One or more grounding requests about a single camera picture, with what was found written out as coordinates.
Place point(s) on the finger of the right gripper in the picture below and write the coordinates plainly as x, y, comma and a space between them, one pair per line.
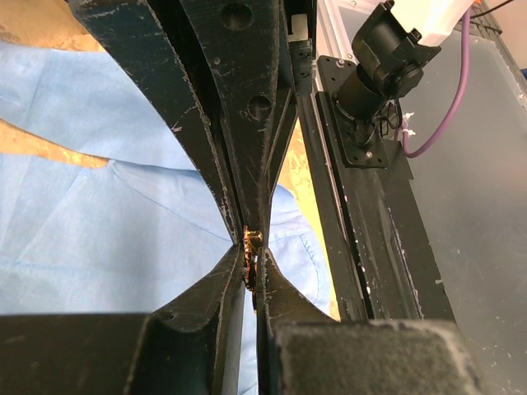
140, 37
239, 43

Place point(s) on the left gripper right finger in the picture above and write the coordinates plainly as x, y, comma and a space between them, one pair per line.
301, 350

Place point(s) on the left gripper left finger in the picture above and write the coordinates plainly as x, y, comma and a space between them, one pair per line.
189, 346

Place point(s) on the silver leaf brooch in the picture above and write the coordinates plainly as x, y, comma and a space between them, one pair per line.
252, 240

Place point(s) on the blue button shirt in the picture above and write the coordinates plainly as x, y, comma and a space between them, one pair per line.
131, 236

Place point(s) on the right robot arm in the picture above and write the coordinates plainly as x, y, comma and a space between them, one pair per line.
392, 47

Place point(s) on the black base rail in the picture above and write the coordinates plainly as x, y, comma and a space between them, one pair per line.
380, 258

